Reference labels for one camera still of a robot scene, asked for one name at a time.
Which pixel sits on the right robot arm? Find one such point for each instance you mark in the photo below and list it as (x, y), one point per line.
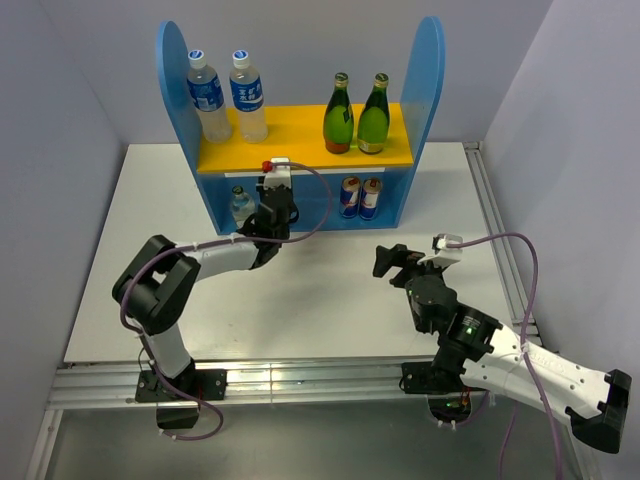
(478, 351)

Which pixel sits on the green glass bottle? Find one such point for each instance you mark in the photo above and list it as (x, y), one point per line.
(374, 121)
(338, 122)

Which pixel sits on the energy drink can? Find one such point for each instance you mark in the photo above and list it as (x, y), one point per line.
(349, 196)
(369, 198)

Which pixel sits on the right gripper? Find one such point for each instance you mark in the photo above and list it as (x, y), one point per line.
(385, 257)

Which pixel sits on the right plastic water bottle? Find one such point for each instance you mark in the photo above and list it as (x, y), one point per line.
(248, 98)

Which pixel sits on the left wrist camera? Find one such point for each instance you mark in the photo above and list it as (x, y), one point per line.
(277, 172)

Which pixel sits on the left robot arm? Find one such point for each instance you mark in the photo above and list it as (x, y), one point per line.
(155, 287)

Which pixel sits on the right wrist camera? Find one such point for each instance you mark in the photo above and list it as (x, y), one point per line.
(446, 251)

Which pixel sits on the aluminium rail front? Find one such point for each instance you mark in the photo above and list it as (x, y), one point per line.
(111, 386)

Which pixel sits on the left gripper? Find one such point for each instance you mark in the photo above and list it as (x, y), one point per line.
(261, 193)

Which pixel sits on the left plastic water bottle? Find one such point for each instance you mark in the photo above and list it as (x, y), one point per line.
(207, 96)

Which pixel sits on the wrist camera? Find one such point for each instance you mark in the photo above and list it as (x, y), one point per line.
(446, 251)
(277, 172)

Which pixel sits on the clear glass bottle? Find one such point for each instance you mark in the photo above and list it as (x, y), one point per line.
(242, 206)

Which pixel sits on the plastic water bottle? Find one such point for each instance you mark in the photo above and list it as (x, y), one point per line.
(248, 98)
(207, 96)

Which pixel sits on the aluminium rail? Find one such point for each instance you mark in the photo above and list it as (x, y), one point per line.
(517, 297)
(111, 386)

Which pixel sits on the aluminium rail right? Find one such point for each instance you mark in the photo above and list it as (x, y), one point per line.
(517, 297)

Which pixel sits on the blue and yellow shelf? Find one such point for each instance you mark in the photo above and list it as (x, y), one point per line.
(295, 132)

